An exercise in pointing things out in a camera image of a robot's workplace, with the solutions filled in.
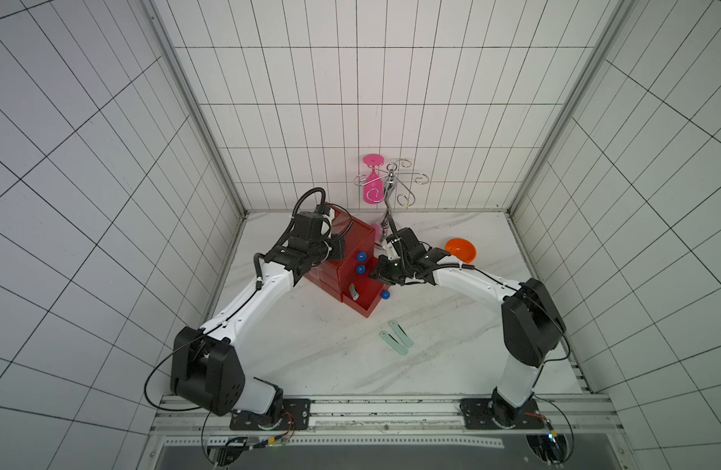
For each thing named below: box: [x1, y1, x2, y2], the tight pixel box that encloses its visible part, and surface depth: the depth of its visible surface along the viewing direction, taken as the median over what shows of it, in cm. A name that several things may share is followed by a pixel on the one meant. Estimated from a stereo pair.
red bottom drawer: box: [339, 276, 390, 319], surface depth 89 cm
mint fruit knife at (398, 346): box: [379, 329, 409, 356], surface depth 87 cm
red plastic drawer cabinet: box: [303, 204, 391, 319], surface depth 89 cm
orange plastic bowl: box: [444, 237, 478, 264], surface depth 106 cm
